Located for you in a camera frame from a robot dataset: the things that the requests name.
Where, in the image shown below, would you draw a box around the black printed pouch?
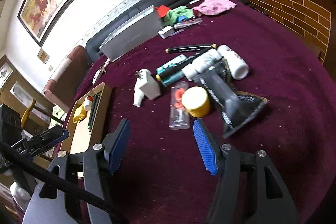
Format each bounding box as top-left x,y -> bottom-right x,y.
198,63 -> 269,139

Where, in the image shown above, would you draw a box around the black braided cable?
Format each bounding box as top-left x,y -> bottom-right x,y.
0,140 -> 129,224

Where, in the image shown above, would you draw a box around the small white charger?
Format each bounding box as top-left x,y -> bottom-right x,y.
158,25 -> 176,39

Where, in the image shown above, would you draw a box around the black marker tan cap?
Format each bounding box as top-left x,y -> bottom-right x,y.
165,43 -> 217,54

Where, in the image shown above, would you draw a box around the teal cartoon card pack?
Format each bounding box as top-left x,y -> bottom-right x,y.
156,54 -> 187,86

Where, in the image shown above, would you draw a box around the plain white bottle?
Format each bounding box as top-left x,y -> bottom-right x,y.
217,45 -> 249,81

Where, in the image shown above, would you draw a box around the green cloth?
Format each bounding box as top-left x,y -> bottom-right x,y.
163,6 -> 195,28

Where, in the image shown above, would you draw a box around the black marker olive cap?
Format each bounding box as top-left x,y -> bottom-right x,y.
155,52 -> 204,82

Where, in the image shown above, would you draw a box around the yellow curved wooden handle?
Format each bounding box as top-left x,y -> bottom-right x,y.
21,98 -> 36,130

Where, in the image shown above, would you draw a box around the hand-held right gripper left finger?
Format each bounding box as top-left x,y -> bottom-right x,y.
22,118 -> 131,224

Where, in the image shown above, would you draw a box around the wooden brick-pattern counter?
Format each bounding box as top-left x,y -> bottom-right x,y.
206,0 -> 332,67

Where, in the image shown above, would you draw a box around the brown upholstered chair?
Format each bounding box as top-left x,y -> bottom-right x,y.
42,45 -> 92,113

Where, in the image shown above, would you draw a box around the white printed bottle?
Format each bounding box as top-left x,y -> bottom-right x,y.
182,49 -> 223,82

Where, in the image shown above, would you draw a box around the small framed picture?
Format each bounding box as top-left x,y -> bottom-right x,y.
37,48 -> 50,64

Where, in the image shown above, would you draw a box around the white red-label medicine bottle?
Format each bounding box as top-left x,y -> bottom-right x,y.
83,95 -> 94,111

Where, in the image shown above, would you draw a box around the grey cardboard box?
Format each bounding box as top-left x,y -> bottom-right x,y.
99,5 -> 164,63

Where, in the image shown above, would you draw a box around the white key fob with lanyard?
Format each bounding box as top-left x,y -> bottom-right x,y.
92,57 -> 112,85

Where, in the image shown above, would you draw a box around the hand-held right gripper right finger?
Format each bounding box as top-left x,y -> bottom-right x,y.
193,118 -> 300,224

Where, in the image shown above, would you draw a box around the large white plug charger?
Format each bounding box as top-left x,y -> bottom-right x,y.
135,69 -> 161,101

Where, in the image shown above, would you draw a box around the yellow foil packet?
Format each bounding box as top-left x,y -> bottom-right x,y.
73,106 -> 88,123

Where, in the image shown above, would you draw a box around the silver red tube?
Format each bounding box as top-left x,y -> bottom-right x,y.
173,18 -> 203,30

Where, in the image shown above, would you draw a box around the black marker green cap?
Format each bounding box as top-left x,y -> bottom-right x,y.
87,94 -> 99,132

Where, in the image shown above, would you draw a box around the clear case orange contents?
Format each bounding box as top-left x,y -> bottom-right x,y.
169,81 -> 190,130

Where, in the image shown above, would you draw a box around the shallow cardboard box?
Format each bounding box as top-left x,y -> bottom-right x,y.
61,81 -> 113,180

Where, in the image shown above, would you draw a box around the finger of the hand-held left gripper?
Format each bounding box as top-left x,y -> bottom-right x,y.
26,125 -> 69,157

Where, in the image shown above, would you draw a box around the wooden glass cabinet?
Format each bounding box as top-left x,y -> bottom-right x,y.
0,55 -> 66,135

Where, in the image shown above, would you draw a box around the red paper piece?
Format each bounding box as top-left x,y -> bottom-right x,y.
155,5 -> 171,18

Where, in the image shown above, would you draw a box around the round yellow tin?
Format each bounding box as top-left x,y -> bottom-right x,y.
181,86 -> 211,118

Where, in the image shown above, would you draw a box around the pink cloth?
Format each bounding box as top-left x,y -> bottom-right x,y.
191,0 -> 237,16

